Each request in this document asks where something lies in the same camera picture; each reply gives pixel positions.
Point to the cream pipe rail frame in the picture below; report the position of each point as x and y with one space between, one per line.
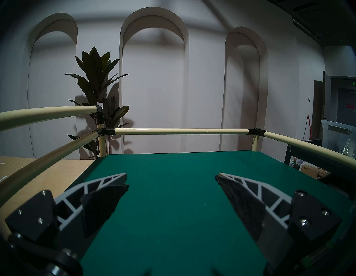
180 131

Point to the red broom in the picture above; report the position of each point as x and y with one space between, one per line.
307 128

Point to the tall dark green plant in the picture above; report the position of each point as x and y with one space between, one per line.
93 72

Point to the green-top table with rail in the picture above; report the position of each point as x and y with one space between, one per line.
172 194

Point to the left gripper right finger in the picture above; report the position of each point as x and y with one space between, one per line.
250 206

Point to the black utility cart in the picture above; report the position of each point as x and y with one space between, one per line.
311 143

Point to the clear plastic storage box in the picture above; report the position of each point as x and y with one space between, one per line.
336 139

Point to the beige wooden table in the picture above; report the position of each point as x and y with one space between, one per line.
55 172

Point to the brown cardboard box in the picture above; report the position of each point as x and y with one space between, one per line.
314 171

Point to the dark door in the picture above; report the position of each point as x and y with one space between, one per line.
331 97

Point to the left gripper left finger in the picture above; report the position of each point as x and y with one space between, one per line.
97 200

